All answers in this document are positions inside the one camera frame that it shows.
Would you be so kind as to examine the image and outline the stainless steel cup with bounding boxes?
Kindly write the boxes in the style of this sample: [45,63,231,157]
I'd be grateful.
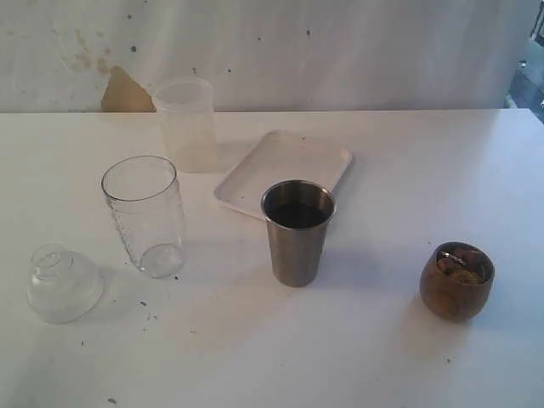
[260,179,336,287]

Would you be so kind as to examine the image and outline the coins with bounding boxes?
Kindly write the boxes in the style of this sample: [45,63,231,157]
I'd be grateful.
[437,247,486,286]

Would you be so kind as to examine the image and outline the clear dome lid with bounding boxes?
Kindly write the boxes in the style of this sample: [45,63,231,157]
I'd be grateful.
[26,244,105,324]

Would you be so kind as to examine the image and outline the clear plastic shaker cup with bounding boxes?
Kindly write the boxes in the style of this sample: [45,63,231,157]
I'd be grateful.
[100,155,185,279]

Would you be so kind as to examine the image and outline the white rectangular tray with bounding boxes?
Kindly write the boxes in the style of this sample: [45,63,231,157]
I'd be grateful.
[213,130,354,220]

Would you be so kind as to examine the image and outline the round wooden bowl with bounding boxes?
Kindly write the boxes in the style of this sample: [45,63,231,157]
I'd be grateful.
[419,241,495,322]

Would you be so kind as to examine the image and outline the translucent lidded plastic container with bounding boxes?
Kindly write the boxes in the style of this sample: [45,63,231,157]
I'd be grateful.
[152,76,218,173]

